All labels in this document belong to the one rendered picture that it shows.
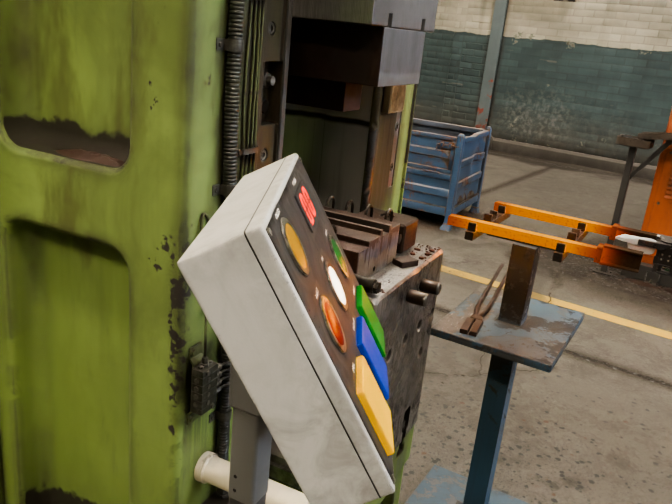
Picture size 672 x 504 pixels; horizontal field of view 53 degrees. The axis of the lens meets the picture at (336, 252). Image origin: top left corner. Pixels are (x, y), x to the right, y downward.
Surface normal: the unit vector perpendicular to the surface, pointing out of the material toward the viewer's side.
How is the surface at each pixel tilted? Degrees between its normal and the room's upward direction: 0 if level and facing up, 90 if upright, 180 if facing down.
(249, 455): 90
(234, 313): 90
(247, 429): 90
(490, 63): 90
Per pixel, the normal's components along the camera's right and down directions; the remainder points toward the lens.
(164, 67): -0.44, 0.22
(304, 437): -0.03, 0.32
